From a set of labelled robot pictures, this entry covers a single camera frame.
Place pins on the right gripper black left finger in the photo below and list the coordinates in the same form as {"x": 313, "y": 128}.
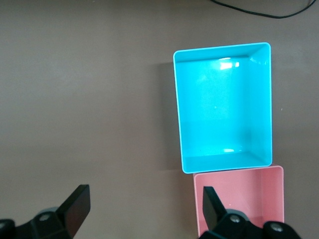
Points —
{"x": 74, "y": 211}

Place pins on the blue plastic bin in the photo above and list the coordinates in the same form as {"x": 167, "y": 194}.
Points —
{"x": 219, "y": 104}

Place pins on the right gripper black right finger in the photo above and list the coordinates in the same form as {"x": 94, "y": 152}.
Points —
{"x": 214, "y": 216}

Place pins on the pink plastic bin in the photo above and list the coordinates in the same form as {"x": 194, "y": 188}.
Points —
{"x": 249, "y": 194}

